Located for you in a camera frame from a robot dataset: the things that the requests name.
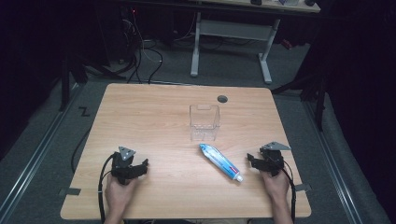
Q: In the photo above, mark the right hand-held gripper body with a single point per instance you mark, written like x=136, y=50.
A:
x=272, y=160

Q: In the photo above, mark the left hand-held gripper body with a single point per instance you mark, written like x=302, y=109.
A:
x=120, y=168

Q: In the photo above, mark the person's left hand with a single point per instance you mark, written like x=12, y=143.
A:
x=117, y=194

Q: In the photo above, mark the person's right hand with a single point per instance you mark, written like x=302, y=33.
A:
x=276, y=186

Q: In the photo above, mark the blue and white toothpaste tube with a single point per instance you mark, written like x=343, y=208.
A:
x=220, y=161

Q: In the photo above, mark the grey tape strip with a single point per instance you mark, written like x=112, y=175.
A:
x=303, y=187

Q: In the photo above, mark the clear plastic container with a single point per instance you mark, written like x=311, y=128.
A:
x=205, y=122

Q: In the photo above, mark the round black table grommet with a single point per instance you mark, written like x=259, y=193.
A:
x=222, y=99

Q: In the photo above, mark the black metal stand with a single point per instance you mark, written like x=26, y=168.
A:
x=67, y=81
x=313, y=90

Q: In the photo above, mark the small red object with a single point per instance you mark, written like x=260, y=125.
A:
x=286, y=43

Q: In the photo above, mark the white-framed desk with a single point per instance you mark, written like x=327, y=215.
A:
x=232, y=30

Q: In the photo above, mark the dark equipment rack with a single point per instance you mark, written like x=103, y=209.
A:
x=120, y=31

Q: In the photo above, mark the metal floor rail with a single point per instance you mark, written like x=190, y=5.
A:
x=331, y=161
x=29, y=163

